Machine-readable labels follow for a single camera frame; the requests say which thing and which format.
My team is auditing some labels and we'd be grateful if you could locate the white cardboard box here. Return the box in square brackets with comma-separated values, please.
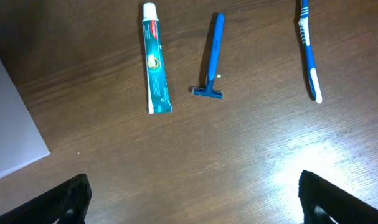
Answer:
[0, 59, 50, 179]

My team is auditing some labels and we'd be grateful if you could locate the blue disposable razor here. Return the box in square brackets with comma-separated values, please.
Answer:
[192, 13, 225, 99]

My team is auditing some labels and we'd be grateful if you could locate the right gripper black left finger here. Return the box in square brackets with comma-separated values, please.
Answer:
[0, 174, 92, 224]

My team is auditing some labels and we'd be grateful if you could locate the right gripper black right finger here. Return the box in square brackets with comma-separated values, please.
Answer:
[298, 170, 378, 223]

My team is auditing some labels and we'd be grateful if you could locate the blue white toothbrush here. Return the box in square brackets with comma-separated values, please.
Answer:
[298, 0, 323, 104]

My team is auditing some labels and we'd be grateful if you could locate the teal toothpaste tube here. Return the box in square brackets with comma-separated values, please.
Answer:
[142, 2, 172, 114]

